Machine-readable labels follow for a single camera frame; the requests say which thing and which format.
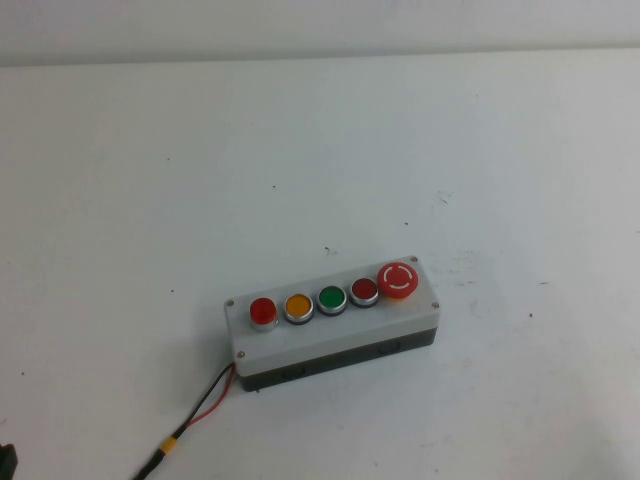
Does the red domed pilot button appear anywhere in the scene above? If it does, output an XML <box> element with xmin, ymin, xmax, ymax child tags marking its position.
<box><xmin>248</xmin><ymin>297</ymin><xmax>279</xmax><ymax>334</ymax></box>

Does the green flat push button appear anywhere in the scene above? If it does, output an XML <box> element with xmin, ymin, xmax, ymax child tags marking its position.
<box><xmin>315</xmin><ymin>284</ymin><xmax>349</xmax><ymax>318</ymax></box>

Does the dark red flat push button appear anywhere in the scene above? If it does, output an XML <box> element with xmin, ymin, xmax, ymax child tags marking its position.
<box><xmin>348</xmin><ymin>277</ymin><xmax>381</xmax><ymax>310</ymax></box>

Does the yellow flat push button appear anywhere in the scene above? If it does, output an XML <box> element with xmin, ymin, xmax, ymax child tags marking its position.
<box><xmin>282</xmin><ymin>292</ymin><xmax>316</xmax><ymax>327</ymax></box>

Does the red mushroom emergency stop button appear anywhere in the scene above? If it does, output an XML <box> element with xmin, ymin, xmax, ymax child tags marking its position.
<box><xmin>376</xmin><ymin>260</ymin><xmax>420</xmax><ymax>304</ymax></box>

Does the grey push-button control box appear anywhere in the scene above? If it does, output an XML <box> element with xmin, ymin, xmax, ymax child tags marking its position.
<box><xmin>223</xmin><ymin>254</ymin><xmax>442</xmax><ymax>394</ymax></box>

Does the black block at table edge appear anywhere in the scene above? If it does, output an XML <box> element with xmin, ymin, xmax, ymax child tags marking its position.
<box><xmin>0</xmin><ymin>442</ymin><xmax>20</xmax><ymax>474</ymax></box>

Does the thin red wire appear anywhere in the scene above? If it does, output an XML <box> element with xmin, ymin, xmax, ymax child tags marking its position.
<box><xmin>172</xmin><ymin>368</ymin><xmax>238</xmax><ymax>439</ymax></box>

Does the thin black wire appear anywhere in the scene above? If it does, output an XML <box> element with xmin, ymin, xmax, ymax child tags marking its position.
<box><xmin>171</xmin><ymin>362</ymin><xmax>235</xmax><ymax>438</ymax></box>

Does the black sheathed power cable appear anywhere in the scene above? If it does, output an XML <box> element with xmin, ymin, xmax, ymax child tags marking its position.
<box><xmin>131</xmin><ymin>446</ymin><xmax>167</xmax><ymax>480</ymax></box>

